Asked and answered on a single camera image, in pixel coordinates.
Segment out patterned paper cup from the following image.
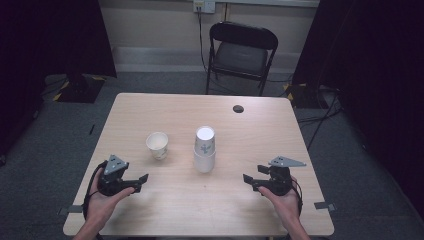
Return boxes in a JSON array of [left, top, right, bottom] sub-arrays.
[[145, 131, 170, 161], [194, 125, 217, 157]]

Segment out black stand base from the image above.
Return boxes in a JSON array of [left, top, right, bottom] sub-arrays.
[[51, 73, 108, 104], [283, 81, 330, 110]]

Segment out dark curtain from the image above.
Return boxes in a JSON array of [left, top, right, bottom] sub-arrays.
[[292, 0, 424, 223], [0, 0, 118, 158]]

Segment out black floor cables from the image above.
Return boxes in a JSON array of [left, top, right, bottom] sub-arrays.
[[295, 87, 345, 152]]

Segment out grey tape strip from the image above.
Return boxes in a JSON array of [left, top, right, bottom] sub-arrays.
[[57, 204, 85, 216], [313, 201, 337, 213]]

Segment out black folding chair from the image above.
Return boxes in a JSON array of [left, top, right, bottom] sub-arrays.
[[205, 20, 279, 98]]

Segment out person's right hand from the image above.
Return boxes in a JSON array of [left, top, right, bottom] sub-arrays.
[[258, 176, 303, 228]]

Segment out plain white paper cup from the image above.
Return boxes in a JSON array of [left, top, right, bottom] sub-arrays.
[[193, 150, 217, 174]]

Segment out person's left hand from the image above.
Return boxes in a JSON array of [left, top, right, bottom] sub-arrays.
[[84, 166, 136, 228]]

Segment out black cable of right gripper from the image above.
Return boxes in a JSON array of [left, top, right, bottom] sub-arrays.
[[290, 179, 305, 218]]

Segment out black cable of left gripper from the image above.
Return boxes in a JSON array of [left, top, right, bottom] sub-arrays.
[[82, 160, 109, 222]]

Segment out black power cable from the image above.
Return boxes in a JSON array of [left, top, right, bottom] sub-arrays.
[[197, 6, 210, 74]]

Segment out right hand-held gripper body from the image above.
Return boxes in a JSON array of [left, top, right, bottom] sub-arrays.
[[256, 155, 307, 197]]

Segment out white wall socket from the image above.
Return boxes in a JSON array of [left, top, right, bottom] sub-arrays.
[[193, 0, 217, 15]]

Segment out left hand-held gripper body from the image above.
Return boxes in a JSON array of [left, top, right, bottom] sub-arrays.
[[96, 154, 135, 197]]

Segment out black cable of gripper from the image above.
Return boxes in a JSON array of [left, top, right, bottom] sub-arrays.
[[290, 179, 305, 218], [82, 160, 109, 222]]

